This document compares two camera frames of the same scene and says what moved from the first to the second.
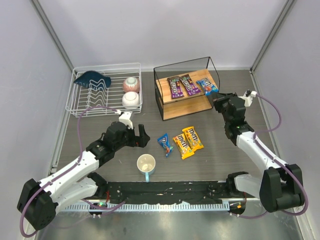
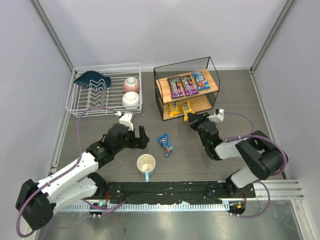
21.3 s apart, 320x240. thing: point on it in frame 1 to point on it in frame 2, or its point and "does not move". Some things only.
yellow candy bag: [193, 138] to [173, 108]
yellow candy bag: [185, 150] to [186, 109]
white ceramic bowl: [130, 98] does not move
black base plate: [115, 193] does not move
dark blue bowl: [93, 79] does not move
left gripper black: [136, 138] does not move
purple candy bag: [190, 87] does not move
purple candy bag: [175, 86] does not move
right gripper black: [220, 104] to [199, 122]
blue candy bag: [209, 88] to [202, 83]
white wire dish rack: [105, 89] does not move
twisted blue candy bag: [164, 141] does not move
